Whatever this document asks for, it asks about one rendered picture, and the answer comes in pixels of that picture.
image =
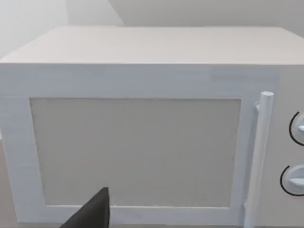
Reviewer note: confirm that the pale microwave door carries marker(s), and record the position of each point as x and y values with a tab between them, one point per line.
135	152

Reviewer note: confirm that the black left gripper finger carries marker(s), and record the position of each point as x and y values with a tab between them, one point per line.
96	211

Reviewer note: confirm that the pale microwave oven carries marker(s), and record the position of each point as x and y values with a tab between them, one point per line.
152	45

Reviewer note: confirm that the white microwave knob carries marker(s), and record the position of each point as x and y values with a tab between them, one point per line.
294	180
298	128

